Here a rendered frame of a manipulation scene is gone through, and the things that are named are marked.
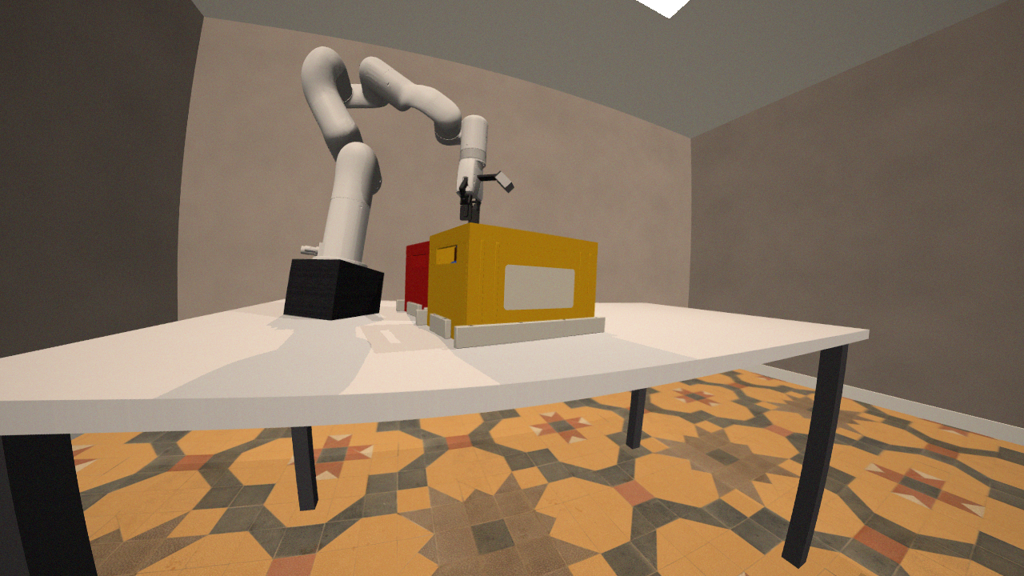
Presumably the red crate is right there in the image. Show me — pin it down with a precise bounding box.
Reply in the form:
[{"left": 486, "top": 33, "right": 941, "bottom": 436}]
[{"left": 406, "top": 241, "right": 430, "bottom": 310}]

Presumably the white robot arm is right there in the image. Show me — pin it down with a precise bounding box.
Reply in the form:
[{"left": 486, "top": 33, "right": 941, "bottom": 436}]
[{"left": 301, "top": 46, "right": 488, "bottom": 268}]

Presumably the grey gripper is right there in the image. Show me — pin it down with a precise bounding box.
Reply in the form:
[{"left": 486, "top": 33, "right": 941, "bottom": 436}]
[{"left": 456, "top": 158, "right": 486, "bottom": 224}]

